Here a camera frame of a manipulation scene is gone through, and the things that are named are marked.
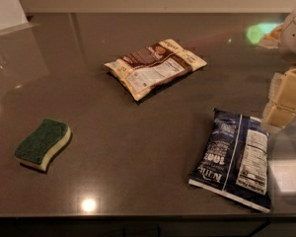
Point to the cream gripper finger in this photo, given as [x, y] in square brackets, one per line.
[277, 115]
[282, 92]

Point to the blue chip bag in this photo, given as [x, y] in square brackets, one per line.
[234, 161]

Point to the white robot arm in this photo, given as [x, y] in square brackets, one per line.
[287, 50]

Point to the brown chip bag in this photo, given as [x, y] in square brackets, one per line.
[152, 66]

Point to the green yellow sponge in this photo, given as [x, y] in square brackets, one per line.
[38, 148]

